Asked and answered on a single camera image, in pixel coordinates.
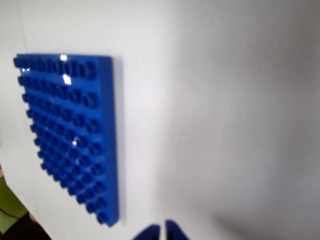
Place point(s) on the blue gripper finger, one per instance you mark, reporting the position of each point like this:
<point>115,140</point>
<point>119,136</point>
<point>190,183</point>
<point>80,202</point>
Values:
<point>177,231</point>
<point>149,233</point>

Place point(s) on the blue 8x8 studded baseplate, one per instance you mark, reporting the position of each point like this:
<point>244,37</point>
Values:
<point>75,130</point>

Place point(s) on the green partition panel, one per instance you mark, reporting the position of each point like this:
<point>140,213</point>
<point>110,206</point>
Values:
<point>10,197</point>

